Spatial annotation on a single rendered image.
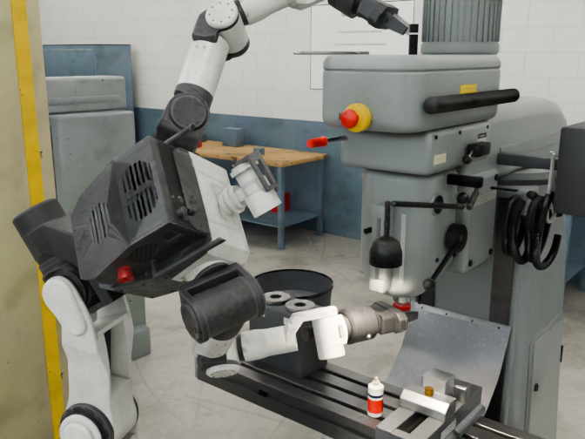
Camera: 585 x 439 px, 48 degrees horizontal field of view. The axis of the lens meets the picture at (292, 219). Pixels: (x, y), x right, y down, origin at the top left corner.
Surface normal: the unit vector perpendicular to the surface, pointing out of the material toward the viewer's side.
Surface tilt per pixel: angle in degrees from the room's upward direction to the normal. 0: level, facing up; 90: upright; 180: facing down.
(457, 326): 63
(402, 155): 90
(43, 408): 90
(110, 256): 74
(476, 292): 90
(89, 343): 90
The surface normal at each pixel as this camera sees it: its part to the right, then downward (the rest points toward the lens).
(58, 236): -0.30, 0.23
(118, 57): 0.78, 0.15
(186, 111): 0.29, -0.25
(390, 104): -0.55, 0.21
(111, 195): -0.71, -0.11
